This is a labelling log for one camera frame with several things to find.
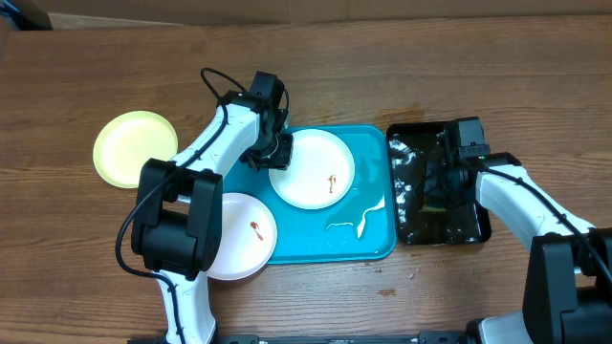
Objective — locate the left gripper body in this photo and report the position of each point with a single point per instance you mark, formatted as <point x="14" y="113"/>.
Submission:
<point x="274" y="153"/>

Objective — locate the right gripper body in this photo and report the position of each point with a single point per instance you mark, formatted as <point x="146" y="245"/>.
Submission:
<point x="442" y="191"/>

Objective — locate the green yellow sponge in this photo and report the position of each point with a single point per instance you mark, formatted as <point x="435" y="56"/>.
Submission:
<point x="434" y="208"/>

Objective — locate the white plate blue rim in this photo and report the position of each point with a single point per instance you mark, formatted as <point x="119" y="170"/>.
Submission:
<point x="321" y="171"/>

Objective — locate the white plate pink rim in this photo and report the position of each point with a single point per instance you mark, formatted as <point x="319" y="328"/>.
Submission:
<point x="249" y="236"/>

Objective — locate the white plate green rim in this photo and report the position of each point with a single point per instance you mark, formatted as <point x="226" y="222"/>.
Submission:
<point x="128" y="141"/>

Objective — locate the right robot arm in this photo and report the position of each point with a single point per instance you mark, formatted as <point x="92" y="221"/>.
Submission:
<point x="567" y="295"/>

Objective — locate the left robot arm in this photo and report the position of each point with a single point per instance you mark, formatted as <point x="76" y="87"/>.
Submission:
<point x="174" y="232"/>

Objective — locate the black rectangular water tray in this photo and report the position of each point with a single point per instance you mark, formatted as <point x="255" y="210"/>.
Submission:
<point x="409" y="146"/>

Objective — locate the teal plastic tray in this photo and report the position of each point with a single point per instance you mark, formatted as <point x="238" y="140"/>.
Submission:
<point x="360" y="226"/>

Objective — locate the dark object top left corner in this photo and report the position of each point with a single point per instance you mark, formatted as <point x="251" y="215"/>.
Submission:
<point x="26" y="15"/>

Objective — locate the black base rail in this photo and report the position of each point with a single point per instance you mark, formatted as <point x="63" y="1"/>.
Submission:
<point x="434" y="337"/>

